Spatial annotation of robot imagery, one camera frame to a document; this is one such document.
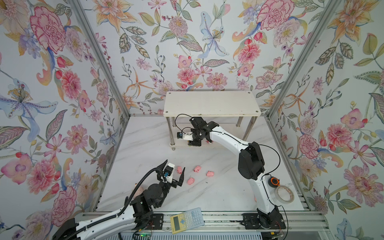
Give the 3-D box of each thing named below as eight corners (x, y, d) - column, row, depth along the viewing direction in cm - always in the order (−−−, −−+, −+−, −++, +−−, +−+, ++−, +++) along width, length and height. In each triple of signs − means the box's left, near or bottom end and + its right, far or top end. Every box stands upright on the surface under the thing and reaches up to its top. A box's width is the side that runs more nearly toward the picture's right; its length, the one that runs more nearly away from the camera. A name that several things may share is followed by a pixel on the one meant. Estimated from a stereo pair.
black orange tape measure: (269, 187, 86) (271, 186, 84) (266, 178, 89) (268, 176, 88) (279, 187, 86) (281, 186, 84) (276, 178, 89) (277, 176, 88)
